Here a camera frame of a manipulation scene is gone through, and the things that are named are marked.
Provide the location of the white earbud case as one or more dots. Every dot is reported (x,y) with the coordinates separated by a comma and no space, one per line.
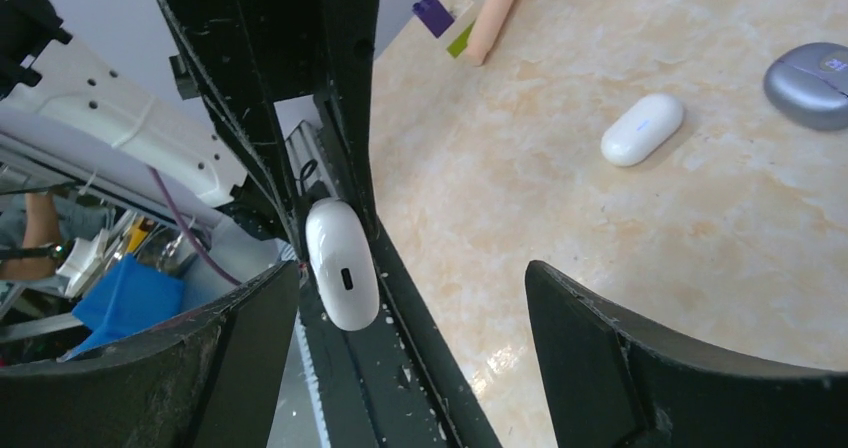
(342,265)

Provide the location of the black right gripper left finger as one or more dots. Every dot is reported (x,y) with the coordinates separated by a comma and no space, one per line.
(209,377)

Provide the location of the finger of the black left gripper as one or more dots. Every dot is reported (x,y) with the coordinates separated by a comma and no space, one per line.
(216,40)
(343,98)

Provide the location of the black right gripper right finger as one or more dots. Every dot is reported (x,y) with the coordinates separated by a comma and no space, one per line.
(614,378)

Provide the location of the lavender charging case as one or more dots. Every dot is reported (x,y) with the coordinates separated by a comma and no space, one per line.
(808,85)

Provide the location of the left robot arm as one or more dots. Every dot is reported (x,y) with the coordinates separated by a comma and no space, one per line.
(48,71)

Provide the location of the white oval charging case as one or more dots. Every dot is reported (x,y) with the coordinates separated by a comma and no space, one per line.
(643,128)

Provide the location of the small purple block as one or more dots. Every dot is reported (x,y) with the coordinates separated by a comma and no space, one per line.
(434,16)

